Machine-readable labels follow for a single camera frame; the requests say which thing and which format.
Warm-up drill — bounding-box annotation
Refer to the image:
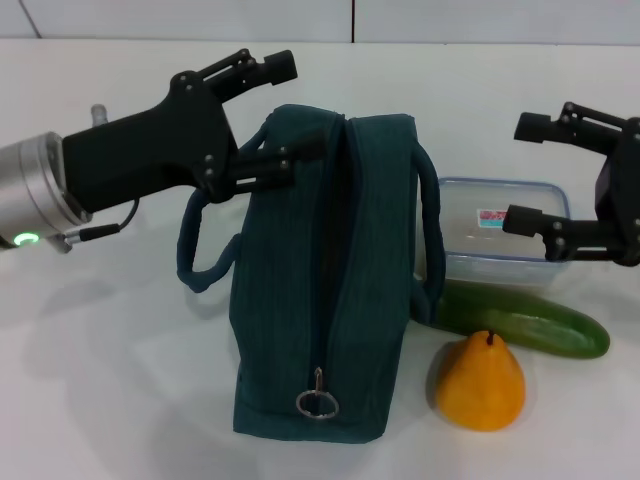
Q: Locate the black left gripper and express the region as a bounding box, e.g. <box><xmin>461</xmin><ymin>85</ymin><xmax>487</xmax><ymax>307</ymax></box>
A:
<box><xmin>62</xmin><ymin>48</ymin><xmax>326</xmax><ymax>214</ymax></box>

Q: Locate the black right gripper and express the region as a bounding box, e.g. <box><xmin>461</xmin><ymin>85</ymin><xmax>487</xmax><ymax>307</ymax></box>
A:
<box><xmin>502</xmin><ymin>101</ymin><xmax>640</xmax><ymax>266</ymax></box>

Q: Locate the clear plastic lidded container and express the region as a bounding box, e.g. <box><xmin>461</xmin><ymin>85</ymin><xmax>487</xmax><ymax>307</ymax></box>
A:
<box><xmin>437</xmin><ymin>175</ymin><xmax>571</xmax><ymax>289</ymax></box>

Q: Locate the green cucumber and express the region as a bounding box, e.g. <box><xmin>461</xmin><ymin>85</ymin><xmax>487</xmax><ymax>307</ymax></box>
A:
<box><xmin>432</xmin><ymin>278</ymin><xmax>612</xmax><ymax>361</ymax></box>

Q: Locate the dark teal fabric bag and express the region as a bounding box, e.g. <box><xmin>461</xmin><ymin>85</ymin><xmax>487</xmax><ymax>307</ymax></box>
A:
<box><xmin>177</xmin><ymin>103</ymin><xmax>447</xmax><ymax>444</ymax></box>

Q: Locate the orange yellow pear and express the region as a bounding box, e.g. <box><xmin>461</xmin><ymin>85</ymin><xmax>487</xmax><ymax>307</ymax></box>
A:
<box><xmin>433</xmin><ymin>329</ymin><xmax>527</xmax><ymax>434</ymax></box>

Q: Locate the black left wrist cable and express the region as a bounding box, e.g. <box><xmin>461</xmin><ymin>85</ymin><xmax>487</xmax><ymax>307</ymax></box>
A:
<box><xmin>64</xmin><ymin>197</ymin><xmax>141</xmax><ymax>246</ymax></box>

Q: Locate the metal zipper pull ring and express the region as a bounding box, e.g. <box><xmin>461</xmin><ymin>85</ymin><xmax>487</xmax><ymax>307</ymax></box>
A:
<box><xmin>294</xmin><ymin>367</ymin><xmax>341</xmax><ymax>420</ymax></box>

